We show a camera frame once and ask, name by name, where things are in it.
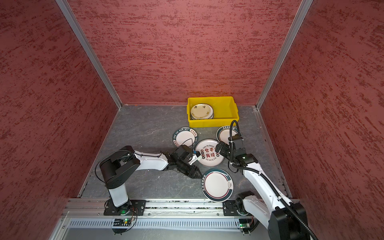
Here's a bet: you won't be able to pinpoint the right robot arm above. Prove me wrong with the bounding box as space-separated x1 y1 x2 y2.
215 135 318 240

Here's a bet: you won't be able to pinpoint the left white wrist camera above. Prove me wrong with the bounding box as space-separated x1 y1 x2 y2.
188 152 203 166

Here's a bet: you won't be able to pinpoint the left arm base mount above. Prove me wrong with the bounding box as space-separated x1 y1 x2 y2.
104 198 147 217

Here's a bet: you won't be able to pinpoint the right aluminium corner post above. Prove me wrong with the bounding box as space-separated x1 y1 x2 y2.
256 0 313 111

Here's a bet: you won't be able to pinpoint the black corrugated cable conduit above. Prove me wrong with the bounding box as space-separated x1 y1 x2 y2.
229 119 241 139

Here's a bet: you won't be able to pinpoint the green red rim plate front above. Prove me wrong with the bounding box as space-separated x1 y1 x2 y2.
201 168 234 203

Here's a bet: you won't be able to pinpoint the aluminium corner post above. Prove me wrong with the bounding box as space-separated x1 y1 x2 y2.
256 0 313 111
56 0 124 110

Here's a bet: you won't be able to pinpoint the cream plate floral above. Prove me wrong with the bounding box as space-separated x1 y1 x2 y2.
190 104 214 120

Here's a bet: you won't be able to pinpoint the left circuit board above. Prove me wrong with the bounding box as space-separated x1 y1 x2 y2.
112 219 132 228

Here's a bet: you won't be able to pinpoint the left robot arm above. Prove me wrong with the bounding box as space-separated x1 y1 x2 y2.
99 145 203 208

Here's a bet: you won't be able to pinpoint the aluminium mounting rail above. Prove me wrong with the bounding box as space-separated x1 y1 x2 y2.
61 198 239 219

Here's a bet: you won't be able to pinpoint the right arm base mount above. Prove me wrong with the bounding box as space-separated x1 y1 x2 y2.
223 200 250 217

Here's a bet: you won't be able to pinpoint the left aluminium corner post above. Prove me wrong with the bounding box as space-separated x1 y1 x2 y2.
56 0 124 110

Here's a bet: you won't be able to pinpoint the green red rim plate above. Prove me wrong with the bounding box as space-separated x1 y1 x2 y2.
216 126 230 145
201 168 234 203

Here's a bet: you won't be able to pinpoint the white plate red Chinese characters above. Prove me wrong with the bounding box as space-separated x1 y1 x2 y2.
195 139 224 167

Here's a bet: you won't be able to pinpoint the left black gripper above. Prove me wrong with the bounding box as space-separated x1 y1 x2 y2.
176 159 204 180

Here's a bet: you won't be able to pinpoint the circuit board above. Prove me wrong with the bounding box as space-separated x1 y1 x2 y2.
238 218 255 229
112 219 132 228

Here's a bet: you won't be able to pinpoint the green rim Hao Wei plate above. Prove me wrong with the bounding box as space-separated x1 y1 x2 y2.
172 127 198 148

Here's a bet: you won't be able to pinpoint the right circuit board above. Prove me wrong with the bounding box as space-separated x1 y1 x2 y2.
238 218 255 229

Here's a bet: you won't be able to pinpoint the yellow plastic bin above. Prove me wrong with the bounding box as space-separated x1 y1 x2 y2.
187 97 240 128

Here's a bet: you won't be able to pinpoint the green red rim plate right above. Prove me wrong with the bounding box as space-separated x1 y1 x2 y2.
216 126 230 145

